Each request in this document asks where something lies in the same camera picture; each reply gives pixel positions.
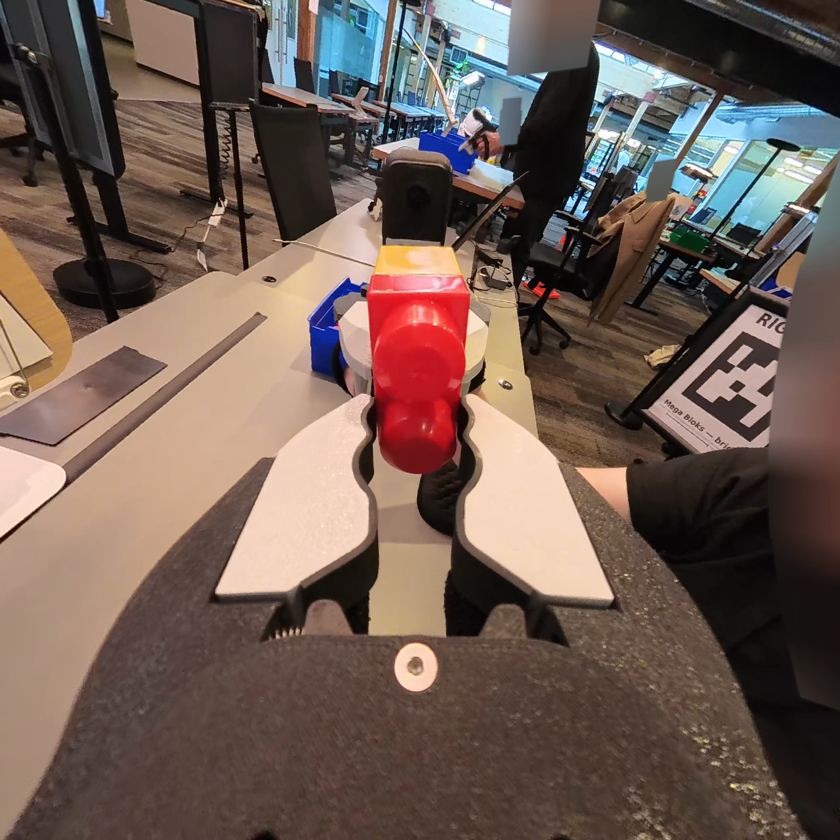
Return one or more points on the black mesh armrest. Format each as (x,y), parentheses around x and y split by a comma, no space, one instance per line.
(439,499)

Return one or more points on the grey desk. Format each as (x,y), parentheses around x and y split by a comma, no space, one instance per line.
(164,426)

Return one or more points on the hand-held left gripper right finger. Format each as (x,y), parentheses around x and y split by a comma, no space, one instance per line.
(531,525)

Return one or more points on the person's right hand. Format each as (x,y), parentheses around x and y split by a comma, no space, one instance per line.
(359,384)

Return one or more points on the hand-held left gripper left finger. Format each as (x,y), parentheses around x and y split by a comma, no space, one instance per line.
(302,518)

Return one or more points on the tan coat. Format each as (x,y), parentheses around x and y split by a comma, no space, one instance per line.
(633,256)

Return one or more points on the black panel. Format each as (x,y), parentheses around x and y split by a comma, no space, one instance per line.
(295,170)

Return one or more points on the red two-stud toy block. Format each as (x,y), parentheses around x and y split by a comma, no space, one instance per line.
(417,367)

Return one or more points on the blue plastic bin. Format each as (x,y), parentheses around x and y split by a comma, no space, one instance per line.
(325,328)

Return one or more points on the black floor stand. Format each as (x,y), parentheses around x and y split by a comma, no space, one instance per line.
(105,282)

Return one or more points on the green storage bin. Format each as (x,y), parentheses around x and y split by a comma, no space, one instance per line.
(689,239)

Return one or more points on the instruction poster on board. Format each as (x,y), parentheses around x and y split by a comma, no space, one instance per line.
(46,315)

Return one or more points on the blue storage bin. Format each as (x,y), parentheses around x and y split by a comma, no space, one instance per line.
(446,154)

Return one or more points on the yellow toy block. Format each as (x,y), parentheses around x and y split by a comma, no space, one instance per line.
(417,262)

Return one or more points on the framed screen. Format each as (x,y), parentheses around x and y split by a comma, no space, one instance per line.
(65,79)

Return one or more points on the black floor lamp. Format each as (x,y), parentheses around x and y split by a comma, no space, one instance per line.
(754,190)

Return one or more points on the black white marker sign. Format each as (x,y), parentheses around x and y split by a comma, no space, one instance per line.
(728,380)

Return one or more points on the white hard hat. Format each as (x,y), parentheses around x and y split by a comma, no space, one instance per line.
(470,123)

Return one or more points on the person's right forearm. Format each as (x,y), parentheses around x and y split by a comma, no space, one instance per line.
(604,492)

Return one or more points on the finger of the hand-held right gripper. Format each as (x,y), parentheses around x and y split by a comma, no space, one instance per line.
(477,341)
(358,341)

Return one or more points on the dark flat plate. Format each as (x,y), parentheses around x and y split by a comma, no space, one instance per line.
(79,394)

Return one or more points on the black office chair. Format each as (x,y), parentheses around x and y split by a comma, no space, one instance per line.
(564,275)

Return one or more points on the black monitor back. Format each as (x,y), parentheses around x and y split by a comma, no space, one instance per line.
(226,52)

